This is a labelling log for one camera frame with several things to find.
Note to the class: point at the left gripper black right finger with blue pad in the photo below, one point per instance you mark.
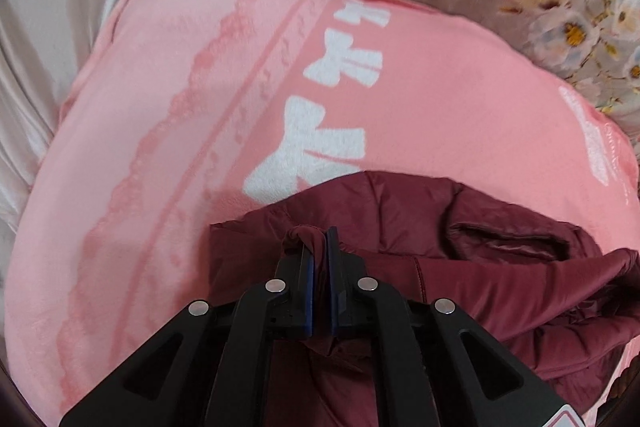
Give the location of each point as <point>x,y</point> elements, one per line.
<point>432,364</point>

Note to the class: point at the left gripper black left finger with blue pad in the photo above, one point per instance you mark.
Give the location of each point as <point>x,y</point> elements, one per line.
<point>208,366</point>

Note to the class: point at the maroon quilted puffer jacket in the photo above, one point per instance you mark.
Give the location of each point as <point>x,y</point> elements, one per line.
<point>542,288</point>

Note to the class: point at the pink fleece blanket white bows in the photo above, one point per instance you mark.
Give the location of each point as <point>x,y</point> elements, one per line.
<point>192,112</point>

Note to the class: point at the silver satin curtain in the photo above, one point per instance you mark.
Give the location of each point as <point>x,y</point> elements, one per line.
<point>44,43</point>

